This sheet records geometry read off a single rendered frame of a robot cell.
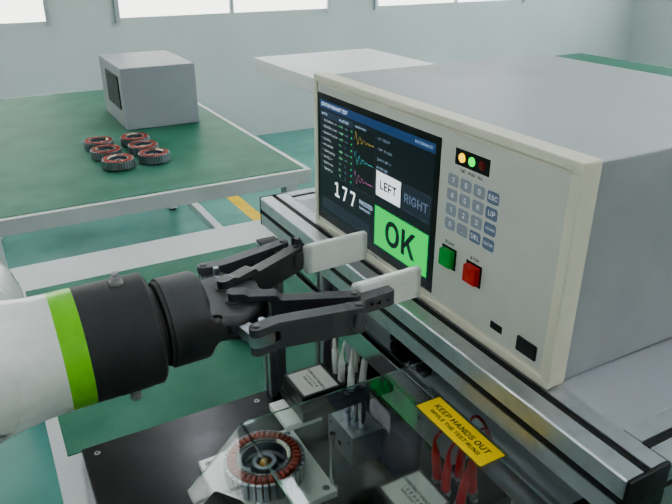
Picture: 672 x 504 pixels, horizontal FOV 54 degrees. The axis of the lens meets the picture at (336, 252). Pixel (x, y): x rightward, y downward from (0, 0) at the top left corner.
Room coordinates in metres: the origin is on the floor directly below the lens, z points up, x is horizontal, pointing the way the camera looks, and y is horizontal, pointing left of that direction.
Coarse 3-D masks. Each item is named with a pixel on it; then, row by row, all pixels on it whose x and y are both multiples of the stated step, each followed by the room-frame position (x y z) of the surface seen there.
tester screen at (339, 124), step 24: (336, 120) 0.79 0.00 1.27; (360, 120) 0.74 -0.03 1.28; (336, 144) 0.79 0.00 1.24; (360, 144) 0.74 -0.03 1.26; (384, 144) 0.70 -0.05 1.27; (408, 144) 0.66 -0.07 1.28; (432, 144) 0.62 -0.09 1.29; (336, 168) 0.79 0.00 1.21; (360, 168) 0.74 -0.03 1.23; (384, 168) 0.70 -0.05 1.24; (408, 168) 0.66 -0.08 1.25; (432, 168) 0.62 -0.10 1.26; (360, 192) 0.74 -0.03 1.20; (432, 192) 0.62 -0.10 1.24; (336, 216) 0.79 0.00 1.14; (360, 216) 0.74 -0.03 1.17; (408, 216) 0.65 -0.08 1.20
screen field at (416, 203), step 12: (384, 180) 0.70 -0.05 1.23; (396, 180) 0.68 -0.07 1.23; (384, 192) 0.70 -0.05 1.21; (396, 192) 0.68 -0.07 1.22; (408, 192) 0.66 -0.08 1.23; (420, 192) 0.64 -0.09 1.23; (396, 204) 0.67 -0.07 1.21; (408, 204) 0.65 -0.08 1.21; (420, 204) 0.64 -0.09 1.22; (420, 216) 0.63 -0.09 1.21
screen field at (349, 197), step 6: (336, 186) 0.79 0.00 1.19; (342, 186) 0.78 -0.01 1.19; (336, 192) 0.79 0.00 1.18; (342, 192) 0.78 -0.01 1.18; (348, 192) 0.77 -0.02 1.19; (354, 192) 0.75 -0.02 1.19; (336, 198) 0.79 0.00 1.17; (342, 198) 0.78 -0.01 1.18; (348, 198) 0.77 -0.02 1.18; (354, 198) 0.75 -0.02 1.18; (348, 204) 0.77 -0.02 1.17; (354, 204) 0.75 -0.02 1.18
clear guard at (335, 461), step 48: (384, 384) 0.54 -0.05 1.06; (432, 384) 0.54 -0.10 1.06; (240, 432) 0.47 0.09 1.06; (288, 432) 0.47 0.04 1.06; (336, 432) 0.47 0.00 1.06; (384, 432) 0.47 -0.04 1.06; (432, 432) 0.47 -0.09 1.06; (240, 480) 0.43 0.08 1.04; (288, 480) 0.41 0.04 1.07; (336, 480) 0.41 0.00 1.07; (384, 480) 0.41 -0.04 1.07; (432, 480) 0.41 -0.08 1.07; (480, 480) 0.41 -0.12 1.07; (528, 480) 0.41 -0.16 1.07
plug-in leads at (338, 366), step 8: (336, 344) 0.79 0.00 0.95; (344, 344) 0.77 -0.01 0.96; (336, 352) 0.79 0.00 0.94; (352, 352) 0.76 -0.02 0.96; (336, 360) 0.79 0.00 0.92; (352, 360) 0.75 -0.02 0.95; (360, 360) 0.81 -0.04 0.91; (336, 368) 0.79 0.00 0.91; (344, 368) 0.77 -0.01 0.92; (352, 368) 0.75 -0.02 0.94; (360, 368) 0.77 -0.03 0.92; (368, 368) 0.80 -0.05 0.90; (336, 376) 0.79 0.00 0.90; (344, 376) 0.77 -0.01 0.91; (352, 376) 0.75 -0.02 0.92; (360, 376) 0.77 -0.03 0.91; (352, 384) 0.75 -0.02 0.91
